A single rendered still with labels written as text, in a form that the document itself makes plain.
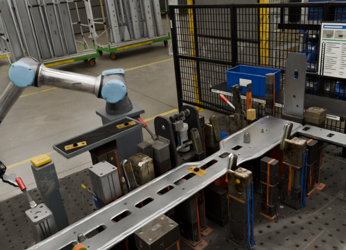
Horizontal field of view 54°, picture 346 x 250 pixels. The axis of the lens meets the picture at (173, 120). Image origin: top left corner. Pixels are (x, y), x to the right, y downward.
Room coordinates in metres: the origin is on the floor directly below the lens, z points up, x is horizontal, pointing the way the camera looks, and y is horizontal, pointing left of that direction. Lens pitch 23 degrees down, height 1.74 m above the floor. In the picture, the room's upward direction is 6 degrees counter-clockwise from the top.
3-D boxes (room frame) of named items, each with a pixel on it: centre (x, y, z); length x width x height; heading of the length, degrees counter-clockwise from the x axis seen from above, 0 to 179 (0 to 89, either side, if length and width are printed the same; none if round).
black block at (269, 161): (1.24, -0.39, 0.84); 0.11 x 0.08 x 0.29; 40
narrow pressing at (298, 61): (1.65, -0.65, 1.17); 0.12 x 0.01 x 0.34; 40
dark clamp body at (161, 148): (1.33, 0.08, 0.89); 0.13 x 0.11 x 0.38; 40
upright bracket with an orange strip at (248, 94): (1.68, -0.41, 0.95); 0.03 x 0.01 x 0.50; 130
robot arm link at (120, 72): (1.75, 0.29, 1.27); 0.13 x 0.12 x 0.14; 6
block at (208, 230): (1.21, -0.07, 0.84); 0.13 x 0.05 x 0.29; 40
